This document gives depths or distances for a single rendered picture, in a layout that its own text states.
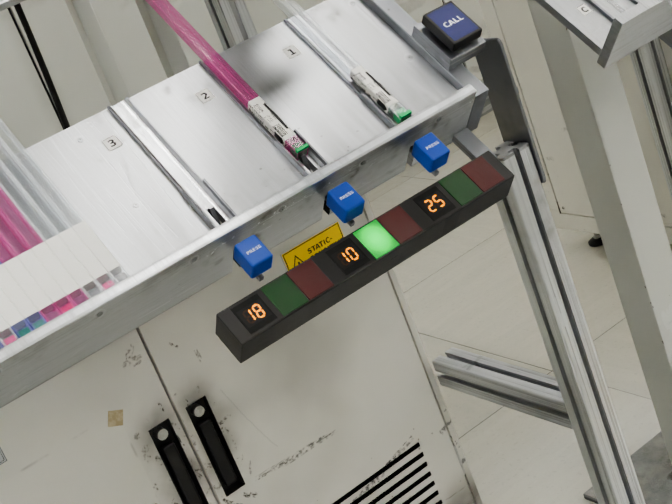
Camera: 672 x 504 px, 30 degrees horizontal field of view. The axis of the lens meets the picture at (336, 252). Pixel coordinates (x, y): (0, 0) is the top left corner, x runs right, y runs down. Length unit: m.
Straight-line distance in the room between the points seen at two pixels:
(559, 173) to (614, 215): 0.93
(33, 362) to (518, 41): 1.57
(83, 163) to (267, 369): 0.46
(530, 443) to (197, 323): 0.75
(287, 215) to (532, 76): 1.37
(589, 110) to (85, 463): 0.74
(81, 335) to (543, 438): 1.11
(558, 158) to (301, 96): 1.33
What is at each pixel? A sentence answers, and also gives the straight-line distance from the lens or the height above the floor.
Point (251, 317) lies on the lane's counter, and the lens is 1.13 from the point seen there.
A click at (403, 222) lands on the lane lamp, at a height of 0.66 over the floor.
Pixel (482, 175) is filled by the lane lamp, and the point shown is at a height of 0.66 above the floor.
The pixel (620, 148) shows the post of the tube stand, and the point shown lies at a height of 0.52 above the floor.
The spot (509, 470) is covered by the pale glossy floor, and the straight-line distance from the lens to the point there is 2.03.
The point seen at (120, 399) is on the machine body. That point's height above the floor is 0.51.
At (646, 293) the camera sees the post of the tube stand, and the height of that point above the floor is 0.32.
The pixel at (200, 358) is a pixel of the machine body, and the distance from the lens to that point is 1.52.
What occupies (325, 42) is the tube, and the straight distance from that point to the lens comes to 1.32.
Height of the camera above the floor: 1.06
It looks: 20 degrees down
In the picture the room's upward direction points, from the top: 22 degrees counter-clockwise
